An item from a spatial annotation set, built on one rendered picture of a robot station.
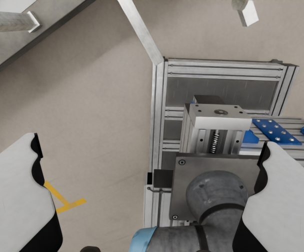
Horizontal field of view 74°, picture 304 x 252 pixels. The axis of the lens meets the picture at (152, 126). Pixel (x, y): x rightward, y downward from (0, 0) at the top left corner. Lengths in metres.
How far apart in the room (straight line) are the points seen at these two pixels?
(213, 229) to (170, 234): 0.08
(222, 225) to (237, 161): 0.16
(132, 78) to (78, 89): 0.40
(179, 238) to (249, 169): 0.25
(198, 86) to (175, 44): 0.33
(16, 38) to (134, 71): 0.81
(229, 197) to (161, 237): 0.17
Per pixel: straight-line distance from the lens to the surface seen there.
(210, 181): 0.51
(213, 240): 0.42
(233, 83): 1.35
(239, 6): 0.60
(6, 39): 0.88
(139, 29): 0.58
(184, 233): 0.43
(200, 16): 1.46
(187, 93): 1.30
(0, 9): 0.97
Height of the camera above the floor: 1.43
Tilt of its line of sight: 63 degrees down
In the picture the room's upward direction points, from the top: 178 degrees counter-clockwise
